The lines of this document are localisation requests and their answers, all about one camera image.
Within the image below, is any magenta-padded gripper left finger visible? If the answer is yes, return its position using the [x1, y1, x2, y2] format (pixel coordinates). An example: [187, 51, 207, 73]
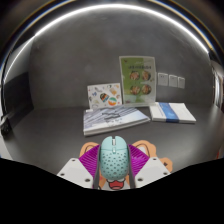
[56, 143, 101, 190]

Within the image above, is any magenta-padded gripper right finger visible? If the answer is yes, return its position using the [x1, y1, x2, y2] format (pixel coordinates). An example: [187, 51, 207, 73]
[127, 143, 172, 190]

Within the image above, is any mint green computer mouse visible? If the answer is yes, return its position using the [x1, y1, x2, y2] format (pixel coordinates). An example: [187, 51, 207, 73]
[98, 135, 131, 181]

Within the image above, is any orange corgi-shaped mouse pad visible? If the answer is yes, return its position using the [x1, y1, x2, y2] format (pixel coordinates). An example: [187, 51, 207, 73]
[79, 139, 174, 192]

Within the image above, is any grey striped book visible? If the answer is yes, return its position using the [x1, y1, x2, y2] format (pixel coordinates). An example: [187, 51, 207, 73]
[82, 104, 152, 137]

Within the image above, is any white box with blue band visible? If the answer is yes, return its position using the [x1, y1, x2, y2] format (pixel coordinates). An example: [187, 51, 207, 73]
[148, 101, 197, 125]

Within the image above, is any white card with stickers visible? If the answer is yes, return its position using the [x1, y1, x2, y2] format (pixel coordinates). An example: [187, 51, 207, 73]
[87, 82, 123, 110]

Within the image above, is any green menu sign stand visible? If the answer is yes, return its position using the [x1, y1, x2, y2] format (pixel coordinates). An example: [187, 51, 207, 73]
[118, 55, 158, 108]

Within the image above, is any white wall socket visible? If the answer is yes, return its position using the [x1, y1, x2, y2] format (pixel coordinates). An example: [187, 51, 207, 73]
[177, 76, 186, 90]
[168, 74, 179, 88]
[157, 72, 169, 87]

